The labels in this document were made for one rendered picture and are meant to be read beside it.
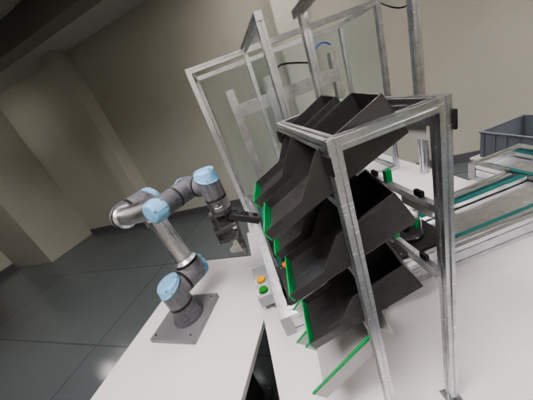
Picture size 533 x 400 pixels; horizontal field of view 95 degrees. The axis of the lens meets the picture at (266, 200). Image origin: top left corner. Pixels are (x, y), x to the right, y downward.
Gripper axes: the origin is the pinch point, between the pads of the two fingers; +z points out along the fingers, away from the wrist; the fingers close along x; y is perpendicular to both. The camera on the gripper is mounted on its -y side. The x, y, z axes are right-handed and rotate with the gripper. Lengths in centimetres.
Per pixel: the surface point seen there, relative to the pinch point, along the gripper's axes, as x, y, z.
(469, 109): -196, -296, 55
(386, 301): 46, -29, -5
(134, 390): 8, 65, 37
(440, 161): 48, -40, -33
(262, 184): 15.6, -13.9, -28.5
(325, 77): -110, -90, -43
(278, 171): 16.5, -19.3, -30.9
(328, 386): 43.2, -10.7, 19.6
